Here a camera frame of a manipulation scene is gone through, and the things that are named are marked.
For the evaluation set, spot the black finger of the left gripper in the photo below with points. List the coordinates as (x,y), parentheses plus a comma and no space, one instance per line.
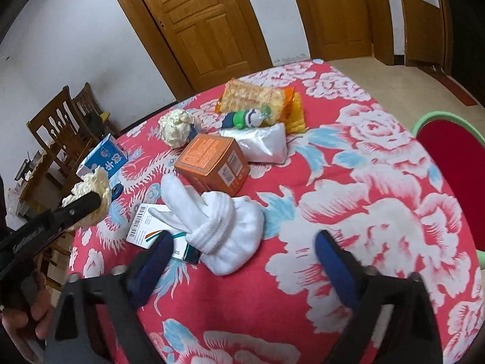
(71,215)

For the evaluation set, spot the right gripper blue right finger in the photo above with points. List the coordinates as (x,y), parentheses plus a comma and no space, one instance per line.
(341,267)

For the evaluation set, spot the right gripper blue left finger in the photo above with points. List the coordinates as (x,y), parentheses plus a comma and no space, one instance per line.
(147,268)

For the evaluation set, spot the white tissue ball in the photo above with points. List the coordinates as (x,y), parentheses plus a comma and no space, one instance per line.
(98,182)

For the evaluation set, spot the white sock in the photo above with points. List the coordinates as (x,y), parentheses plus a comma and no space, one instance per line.
(226,230)

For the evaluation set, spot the person's left hand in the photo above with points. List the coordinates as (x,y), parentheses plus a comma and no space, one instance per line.
(14,322)

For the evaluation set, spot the white medicine box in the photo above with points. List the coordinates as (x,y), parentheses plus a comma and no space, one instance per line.
(150,221)

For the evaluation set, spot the blue milk carton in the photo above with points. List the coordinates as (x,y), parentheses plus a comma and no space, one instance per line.
(108,154)

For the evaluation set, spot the wooden chair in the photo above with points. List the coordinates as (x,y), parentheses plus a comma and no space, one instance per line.
(97,120)
(61,132)

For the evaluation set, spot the orange cardboard box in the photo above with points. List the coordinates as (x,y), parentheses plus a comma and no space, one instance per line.
(213,163)

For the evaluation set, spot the red floral tablecloth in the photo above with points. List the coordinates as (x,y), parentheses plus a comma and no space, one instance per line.
(357,173)

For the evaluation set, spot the white plastic tissue pack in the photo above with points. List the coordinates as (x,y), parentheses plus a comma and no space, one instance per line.
(261,145)

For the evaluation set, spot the red bin with green rim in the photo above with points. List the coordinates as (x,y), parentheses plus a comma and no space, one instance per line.
(457,148)

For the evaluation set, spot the yellow foam fruit net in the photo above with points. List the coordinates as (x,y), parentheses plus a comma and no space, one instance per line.
(293,115)

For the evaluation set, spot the instant noodle snack packet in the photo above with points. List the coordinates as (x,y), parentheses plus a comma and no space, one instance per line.
(241,95)

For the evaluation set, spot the red doormat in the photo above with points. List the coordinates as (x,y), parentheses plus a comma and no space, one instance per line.
(453,86)

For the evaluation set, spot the left wooden door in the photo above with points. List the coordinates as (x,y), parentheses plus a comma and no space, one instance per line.
(199,44)

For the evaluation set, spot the wooden door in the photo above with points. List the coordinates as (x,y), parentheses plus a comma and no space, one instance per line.
(339,29)
(199,44)

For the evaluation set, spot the low wooden cabinet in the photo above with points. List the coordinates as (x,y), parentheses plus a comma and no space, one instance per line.
(423,33)

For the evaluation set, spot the right wooden door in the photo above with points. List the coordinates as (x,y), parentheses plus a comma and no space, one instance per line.
(339,29)

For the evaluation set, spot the green caterpillar keychain toy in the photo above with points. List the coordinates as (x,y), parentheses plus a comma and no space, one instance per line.
(242,119)

